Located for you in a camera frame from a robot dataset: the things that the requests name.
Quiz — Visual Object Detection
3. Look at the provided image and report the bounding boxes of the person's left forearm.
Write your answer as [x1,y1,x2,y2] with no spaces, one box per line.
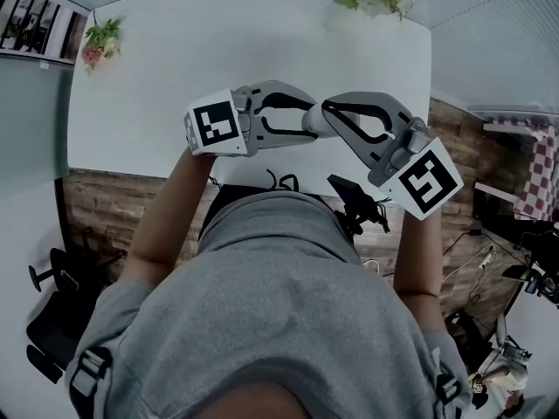
[126,148,214,279]

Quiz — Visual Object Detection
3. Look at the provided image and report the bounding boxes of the person's right forearm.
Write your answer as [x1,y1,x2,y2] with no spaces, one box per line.
[392,203,443,299]

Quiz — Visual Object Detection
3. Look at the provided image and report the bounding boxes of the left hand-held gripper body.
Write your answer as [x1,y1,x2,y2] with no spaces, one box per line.
[183,85,262,158]

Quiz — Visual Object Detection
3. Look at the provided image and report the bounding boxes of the black metal rack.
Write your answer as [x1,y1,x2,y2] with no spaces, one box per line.
[0,0,89,64]

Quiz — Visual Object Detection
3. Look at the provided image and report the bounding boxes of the white power strip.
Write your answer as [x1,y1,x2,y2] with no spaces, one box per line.
[477,244,500,271]

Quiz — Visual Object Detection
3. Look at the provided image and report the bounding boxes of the person's grey shirt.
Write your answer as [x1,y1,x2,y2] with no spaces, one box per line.
[65,189,476,419]

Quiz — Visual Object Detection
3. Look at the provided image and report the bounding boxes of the black harness strap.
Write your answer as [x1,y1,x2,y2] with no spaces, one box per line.
[433,373,463,409]
[66,347,114,400]

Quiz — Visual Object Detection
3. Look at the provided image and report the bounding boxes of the person's black trousers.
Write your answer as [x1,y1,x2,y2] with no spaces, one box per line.
[197,183,351,253]

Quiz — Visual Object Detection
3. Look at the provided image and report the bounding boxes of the black belt device with cables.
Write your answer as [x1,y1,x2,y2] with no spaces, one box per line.
[327,174,390,236]

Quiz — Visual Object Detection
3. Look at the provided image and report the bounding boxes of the white cable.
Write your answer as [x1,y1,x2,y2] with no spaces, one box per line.
[440,244,495,286]

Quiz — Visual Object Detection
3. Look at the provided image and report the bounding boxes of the black looped cable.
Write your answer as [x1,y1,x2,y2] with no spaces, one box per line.
[266,168,301,195]

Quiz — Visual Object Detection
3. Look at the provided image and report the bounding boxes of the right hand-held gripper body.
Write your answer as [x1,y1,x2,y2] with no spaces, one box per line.
[366,117,466,223]

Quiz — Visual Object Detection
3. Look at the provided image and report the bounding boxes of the white side table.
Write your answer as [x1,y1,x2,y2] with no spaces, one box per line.
[473,117,559,205]

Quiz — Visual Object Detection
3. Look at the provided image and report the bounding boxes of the checkered tablecloth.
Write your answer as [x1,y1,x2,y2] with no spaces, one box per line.
[514,121,559,223]

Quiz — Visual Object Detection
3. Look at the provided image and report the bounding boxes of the pink flower bouquet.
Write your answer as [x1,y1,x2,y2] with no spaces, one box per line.
[79,16,124,77]

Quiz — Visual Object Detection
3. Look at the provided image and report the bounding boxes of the black office chair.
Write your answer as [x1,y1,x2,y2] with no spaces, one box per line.
[25,228,128,387]

